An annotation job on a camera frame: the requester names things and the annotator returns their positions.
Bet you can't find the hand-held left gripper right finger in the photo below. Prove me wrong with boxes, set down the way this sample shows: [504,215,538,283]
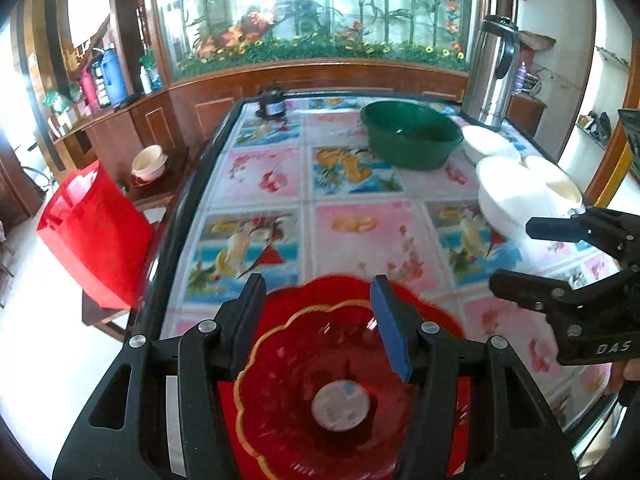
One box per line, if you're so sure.
[370,275,583,480]

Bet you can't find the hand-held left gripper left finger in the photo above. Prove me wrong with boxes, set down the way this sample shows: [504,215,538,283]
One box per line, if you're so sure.
[52,272,268,480]

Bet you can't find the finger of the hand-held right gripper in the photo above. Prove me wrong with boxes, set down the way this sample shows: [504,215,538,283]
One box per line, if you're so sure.
[489,269,640,348]
[526,206,640,263]

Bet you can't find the cream white bowl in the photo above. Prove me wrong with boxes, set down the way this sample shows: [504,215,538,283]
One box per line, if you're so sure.
[522,155,586,216]

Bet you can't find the red scalloped plate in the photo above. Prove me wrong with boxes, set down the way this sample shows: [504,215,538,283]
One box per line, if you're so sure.
[220,275,473,480]

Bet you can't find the red glass bowl gold rim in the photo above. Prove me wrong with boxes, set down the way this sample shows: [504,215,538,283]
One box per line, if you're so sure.
[234,300,426,480]

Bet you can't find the green plastic basin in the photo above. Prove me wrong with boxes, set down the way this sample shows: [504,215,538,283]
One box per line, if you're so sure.
[360,101,465,171]

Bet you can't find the person's right hand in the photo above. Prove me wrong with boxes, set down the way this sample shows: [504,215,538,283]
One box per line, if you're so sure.
[611,359,640,398]

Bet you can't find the fruit print tablecloth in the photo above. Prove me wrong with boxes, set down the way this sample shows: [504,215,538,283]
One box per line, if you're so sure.
[160,96,621,411]

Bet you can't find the wooden stool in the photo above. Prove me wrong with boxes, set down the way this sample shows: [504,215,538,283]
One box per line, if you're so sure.
[117,147,193,211]

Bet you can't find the steel thermos jug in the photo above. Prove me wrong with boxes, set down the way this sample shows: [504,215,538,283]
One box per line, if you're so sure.
[462,15,521,131]

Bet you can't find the red bag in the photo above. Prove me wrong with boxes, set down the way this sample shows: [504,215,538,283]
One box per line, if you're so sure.
[36,160,156,311]

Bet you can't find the small black jar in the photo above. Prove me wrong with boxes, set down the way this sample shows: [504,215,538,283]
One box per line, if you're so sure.
[256,89,287,117]

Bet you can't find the wooden cabinet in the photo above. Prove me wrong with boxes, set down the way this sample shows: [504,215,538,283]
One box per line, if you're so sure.
[50,60,471,171]

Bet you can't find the blue thermos flask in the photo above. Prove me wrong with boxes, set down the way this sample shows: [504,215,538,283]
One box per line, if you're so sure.
[100,45,129,107]

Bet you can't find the red thermos flask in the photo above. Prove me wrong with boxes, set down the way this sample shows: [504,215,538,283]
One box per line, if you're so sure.
[79,67,101,111]

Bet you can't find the green packets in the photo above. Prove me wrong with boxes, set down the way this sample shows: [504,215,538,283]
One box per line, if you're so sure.
[42,89,83,113]

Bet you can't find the decorative plant aquarium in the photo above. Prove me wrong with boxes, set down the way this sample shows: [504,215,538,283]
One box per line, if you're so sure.
[145,0,493,78]

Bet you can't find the cream bowl with handles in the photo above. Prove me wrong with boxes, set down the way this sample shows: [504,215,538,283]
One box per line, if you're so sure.
[131,145,168,181]

